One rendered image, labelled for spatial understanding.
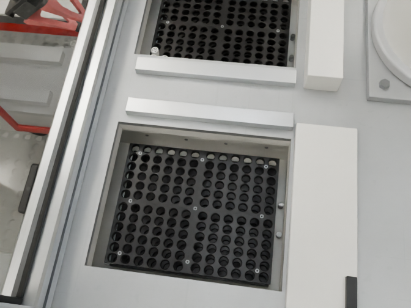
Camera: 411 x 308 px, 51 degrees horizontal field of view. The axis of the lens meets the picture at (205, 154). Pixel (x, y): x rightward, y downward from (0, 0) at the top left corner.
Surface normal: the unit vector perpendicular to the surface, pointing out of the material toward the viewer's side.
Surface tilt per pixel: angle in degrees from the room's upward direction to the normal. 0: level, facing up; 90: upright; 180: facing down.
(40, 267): 0
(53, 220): 0
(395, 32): 90
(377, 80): 0
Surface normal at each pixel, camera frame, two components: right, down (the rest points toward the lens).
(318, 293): -0.04, -0.39
